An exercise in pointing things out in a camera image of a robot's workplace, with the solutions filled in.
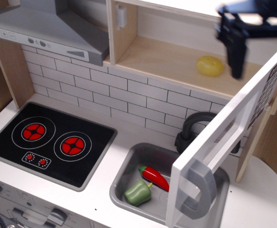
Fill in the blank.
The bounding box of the grey toy range hood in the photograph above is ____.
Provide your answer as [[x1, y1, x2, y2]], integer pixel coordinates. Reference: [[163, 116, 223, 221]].
[[0, 0, 109, 66]]

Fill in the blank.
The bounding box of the black toy stovetop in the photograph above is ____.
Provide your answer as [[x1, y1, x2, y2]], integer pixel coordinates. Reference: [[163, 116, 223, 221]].
[[0, 102, 117, 191]]

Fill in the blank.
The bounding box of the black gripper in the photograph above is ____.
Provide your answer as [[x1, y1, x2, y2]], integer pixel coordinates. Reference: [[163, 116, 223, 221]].
[[216, 0, 277, 79]]

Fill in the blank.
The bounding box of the dark grey toy faucet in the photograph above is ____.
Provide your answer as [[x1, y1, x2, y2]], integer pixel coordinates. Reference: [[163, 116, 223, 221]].
[[174, 112, 241, 154]]

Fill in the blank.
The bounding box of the grey oven knob right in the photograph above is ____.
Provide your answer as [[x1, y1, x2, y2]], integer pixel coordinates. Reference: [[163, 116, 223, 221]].
[[47, 208, 68, 226]]

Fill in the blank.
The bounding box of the white toy microwave door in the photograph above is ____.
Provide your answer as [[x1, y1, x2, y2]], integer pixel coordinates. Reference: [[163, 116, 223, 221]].
[[166, 53, 277, 228]]

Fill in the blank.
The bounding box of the yellow toy potato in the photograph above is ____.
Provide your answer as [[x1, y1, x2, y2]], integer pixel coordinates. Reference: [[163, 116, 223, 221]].
[[196, 56, 224, 77]]

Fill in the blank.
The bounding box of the grey toy sink basin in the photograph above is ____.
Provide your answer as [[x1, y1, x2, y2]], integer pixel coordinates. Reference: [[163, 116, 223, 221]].
[[110, 143, 230, 228]]

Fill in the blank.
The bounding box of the green toy bell pepper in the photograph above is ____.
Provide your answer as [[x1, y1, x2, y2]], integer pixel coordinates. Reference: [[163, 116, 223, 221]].
[[124, 180, 153, 206]]

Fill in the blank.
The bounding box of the red toy chili pepper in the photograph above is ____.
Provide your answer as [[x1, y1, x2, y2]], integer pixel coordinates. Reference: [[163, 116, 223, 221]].
[[138, 166, 169, 192]]

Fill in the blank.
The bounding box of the wooden microwave cabinet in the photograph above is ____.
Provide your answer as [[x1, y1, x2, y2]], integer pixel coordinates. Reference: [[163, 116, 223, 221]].
[[102, 0, 277, 183]]

